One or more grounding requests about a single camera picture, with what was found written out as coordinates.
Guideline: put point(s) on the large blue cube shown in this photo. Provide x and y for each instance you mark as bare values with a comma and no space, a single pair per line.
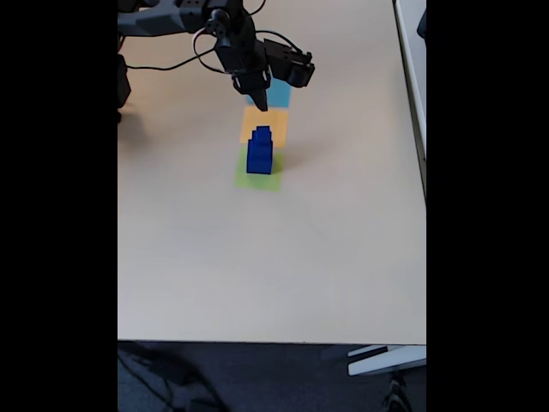
259,165

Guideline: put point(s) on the dark blue object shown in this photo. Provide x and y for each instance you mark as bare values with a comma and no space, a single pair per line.
422,23

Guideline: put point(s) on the orange paper square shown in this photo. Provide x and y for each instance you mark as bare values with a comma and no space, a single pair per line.
279,124

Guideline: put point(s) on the green paper square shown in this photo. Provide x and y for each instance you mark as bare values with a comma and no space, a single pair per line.
257,182

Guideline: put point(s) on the white table foot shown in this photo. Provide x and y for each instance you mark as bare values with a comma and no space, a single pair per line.
386,362

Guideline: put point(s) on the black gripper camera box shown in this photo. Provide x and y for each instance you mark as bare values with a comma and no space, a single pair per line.
252,81

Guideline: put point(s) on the blue paper square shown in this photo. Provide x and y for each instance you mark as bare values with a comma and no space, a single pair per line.
281,94

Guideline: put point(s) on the tiny blue cube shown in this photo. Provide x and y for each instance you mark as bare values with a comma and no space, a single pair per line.
263,128

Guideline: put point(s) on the black stand leg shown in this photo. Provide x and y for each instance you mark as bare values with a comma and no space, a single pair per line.
396,395

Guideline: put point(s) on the small blue cube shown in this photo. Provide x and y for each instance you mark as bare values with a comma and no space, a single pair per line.
261,136

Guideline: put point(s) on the white side table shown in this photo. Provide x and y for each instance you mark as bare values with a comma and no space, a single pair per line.
414,86

